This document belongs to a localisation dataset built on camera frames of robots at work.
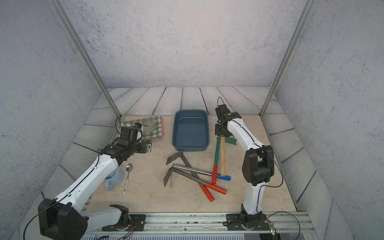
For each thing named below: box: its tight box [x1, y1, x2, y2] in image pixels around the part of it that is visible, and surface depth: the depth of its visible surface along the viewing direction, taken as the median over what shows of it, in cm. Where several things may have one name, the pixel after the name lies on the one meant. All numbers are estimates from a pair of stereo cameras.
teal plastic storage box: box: [172, 109, 210, 152], surface depth 111 cm
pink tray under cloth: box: [160, 116, 165, 137], surface depth 114 cm
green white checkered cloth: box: [120, 116, 163, 139], surface depth 116 cm
